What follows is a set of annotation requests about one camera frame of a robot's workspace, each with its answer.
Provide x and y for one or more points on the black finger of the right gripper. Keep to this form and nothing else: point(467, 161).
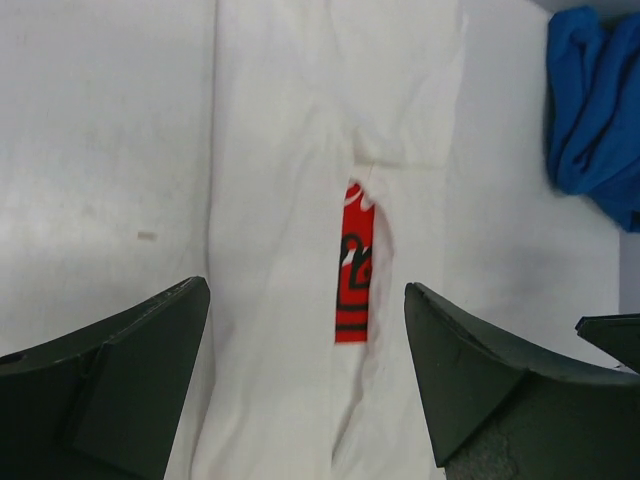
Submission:
point(616, 335)

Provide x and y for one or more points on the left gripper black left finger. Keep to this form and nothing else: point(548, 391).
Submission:
point(104, 401)

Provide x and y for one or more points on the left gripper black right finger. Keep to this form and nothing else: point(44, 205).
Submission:
point(500, 407)

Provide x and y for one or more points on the white t-shirt red print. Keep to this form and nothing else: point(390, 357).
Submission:
point(333, 124)

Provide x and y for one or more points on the blue t-shirt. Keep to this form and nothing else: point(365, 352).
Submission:
point(593, 139)

